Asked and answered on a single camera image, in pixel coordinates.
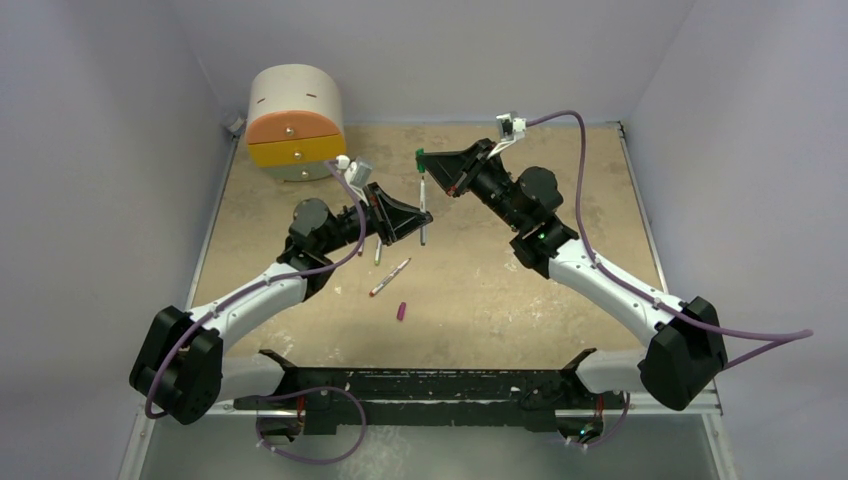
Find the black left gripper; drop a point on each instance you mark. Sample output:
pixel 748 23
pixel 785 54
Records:
pixel 392 218

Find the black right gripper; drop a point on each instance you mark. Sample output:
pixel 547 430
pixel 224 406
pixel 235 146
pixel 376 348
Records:
pixel 472 167

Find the white pen magenta end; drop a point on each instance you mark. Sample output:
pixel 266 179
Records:
pixel 423 232

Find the white pen red end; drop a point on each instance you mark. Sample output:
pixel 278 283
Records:
pixel 389 277

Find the green pen cap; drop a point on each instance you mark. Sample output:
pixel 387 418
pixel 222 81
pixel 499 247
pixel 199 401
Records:
pixel 419 166

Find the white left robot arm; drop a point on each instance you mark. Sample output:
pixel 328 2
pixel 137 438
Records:
pixel 179 368

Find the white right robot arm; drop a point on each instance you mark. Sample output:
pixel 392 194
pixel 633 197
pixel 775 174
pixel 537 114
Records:
pixel 681 350

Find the white round drawer cabinet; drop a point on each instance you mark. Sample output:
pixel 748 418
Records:
pixel 295 122

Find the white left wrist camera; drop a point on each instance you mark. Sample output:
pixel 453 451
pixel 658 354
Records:
pixel 356 172

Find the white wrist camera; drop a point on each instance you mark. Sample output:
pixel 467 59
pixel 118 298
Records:
pixel 511 128
pixel 356 172

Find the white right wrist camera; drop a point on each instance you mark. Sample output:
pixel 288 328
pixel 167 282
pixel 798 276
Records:
pixel 511 128

